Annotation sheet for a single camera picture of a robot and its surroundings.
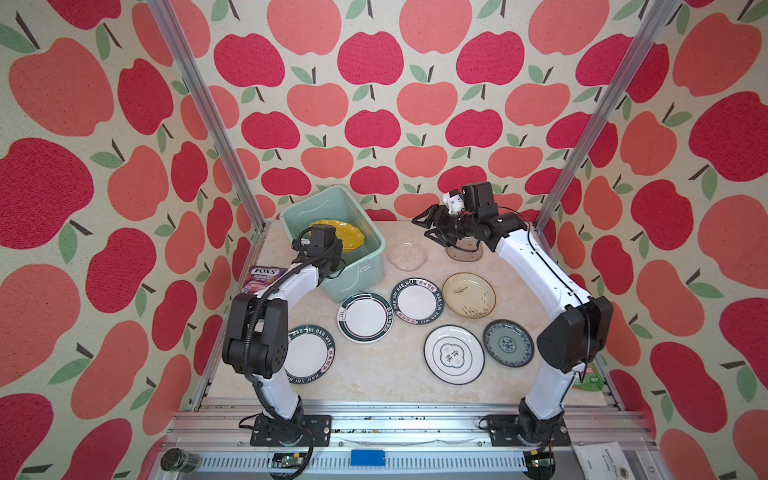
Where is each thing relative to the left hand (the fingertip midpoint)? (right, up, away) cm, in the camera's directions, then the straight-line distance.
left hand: (346, 241), depth 95 cm
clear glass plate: (+22, -5, +16) cm, 27 cm away
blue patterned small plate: (+50, -31, -7) cm, 59 cm away
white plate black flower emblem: (+33, -34, -9) cm, 48 cm away
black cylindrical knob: (-32, -48, -33) cm, 66 cm away
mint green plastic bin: (+6, -8, -6) cm, 12 cm away
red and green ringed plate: (+6, -25, -1) cm, 26 cm away
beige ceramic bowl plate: (+41, -18, +5) cm, 45 cm away
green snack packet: (+70, -40, -13) cm, 82 cm away
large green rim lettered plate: (-10, -33, -8) cm, 36 cm away
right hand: (+23, +4, -15) cm, 28 cm away
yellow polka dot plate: (0, +2, +9) cm, 9 cm away
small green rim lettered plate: (+24, -20, +4) cm, 31 cm away
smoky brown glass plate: (+31, -3, -27) cm, 41 cm away
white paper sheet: (+64, -52, -26) cm, 87 cm away
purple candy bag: (-31, -12, +7) cm, 34 cm away
